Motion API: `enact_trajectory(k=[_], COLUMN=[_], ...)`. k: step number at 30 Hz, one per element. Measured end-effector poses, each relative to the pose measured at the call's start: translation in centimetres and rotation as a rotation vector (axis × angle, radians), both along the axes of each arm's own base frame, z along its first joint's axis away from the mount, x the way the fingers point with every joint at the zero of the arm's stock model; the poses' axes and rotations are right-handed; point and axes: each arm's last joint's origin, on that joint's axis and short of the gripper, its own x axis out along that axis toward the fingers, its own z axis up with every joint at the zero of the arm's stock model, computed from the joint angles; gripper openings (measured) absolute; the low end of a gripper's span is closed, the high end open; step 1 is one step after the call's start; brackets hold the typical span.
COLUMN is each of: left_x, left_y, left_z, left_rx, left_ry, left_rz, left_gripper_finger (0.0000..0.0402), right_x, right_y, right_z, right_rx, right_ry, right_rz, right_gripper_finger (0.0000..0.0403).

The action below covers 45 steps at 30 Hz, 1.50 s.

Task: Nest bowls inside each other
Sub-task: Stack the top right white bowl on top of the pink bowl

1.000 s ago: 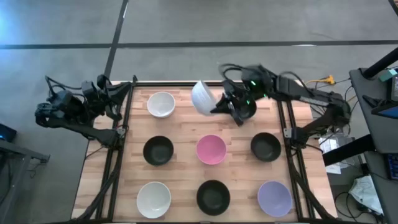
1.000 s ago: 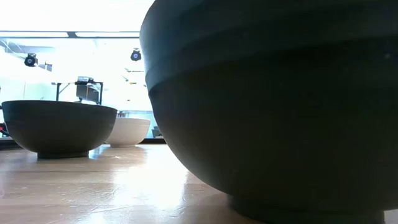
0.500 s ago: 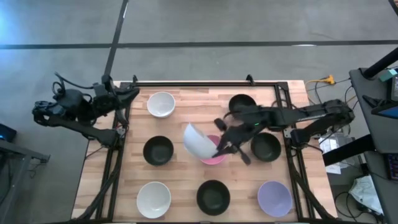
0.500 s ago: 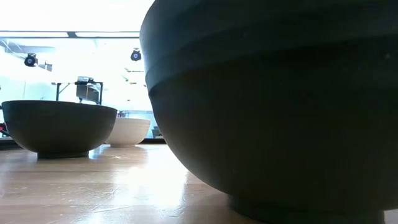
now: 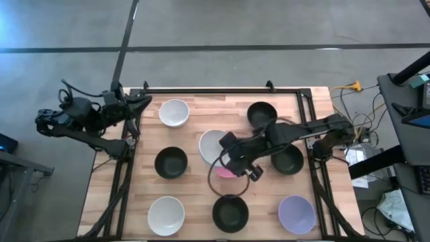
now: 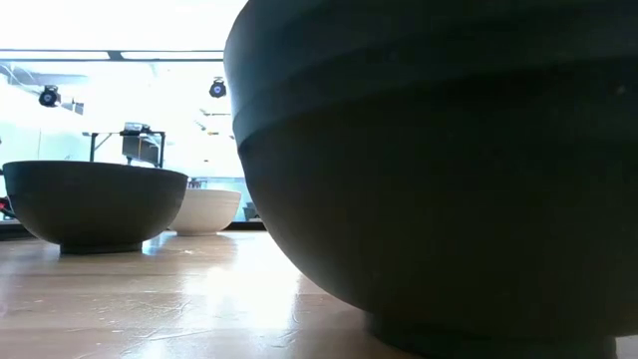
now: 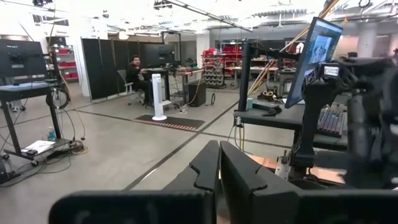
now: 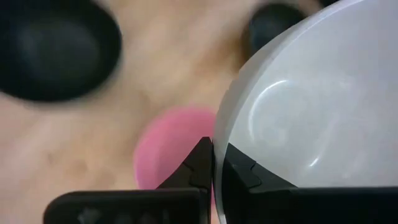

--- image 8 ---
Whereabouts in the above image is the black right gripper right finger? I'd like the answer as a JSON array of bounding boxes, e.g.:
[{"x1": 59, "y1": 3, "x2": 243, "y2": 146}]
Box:
[{"x1": 221, "y1": 142, "x2": 398, "y2": 224}]

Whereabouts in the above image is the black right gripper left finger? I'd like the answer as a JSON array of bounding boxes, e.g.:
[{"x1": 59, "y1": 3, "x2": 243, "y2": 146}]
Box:
[{"x1": 43, "y1": 136, "x2": 215, "y2": 224}]

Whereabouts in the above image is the pink bowl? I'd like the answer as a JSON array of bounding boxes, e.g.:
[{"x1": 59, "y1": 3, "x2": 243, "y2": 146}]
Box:
[{"x1": 132, "y1": 105, "x2": 218, "y2": 206}]

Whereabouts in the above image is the white translucent bowl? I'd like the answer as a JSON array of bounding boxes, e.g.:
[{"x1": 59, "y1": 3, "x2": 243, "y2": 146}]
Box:
[{"x1": 213, "y1": 0, "x2": 398, "y2": 224}]

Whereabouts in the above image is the black bowl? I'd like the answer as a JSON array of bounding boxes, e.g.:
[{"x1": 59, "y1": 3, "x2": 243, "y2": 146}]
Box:
[
  {"x1": 0, "y1": 0, "x2": 123, "y2": 103},
  {"x1": 241, "y1": 2, "x2": 308, "y2": 62}
]

